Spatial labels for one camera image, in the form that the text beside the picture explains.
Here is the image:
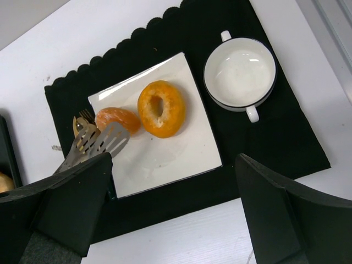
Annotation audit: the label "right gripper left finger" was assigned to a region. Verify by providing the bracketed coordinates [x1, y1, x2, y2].
[1, 152, 112, 263]

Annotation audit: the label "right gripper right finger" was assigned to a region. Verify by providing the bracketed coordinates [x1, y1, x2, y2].
[235, 154, 351, 263]

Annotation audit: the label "metal tongs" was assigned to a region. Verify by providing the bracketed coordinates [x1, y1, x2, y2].
[54, 122, 130, 174]

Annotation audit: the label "round sesame bun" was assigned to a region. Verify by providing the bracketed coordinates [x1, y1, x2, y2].
[95, 107, 141, 135]

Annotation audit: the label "glazed donut bread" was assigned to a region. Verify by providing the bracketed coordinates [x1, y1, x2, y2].
[137, 80, 185, 139]

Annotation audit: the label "small round bread bun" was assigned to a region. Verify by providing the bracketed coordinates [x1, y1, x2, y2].
[0, 172, 15, 193]

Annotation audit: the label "dark baking tray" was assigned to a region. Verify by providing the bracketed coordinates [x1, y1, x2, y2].
[1, 115, 23, 188]

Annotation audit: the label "black placemat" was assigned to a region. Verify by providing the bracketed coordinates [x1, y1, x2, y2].
[45, 1, 331, 243]

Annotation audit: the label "white square plate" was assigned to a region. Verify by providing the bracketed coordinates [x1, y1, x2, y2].
[88, 52, 222, 198]

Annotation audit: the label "white cup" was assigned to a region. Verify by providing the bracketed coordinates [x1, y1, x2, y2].
[203, 30, 278, 123]

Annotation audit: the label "gold spoon green handle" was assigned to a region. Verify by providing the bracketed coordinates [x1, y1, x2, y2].
[75, 117, 88, 132]

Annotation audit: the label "gold fork green handle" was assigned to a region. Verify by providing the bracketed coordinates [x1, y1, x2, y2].
[79, 109, 95, 124]

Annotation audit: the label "aluminium table edge rail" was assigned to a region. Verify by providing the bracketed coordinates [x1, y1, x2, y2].
[313, 0, 352, 69]

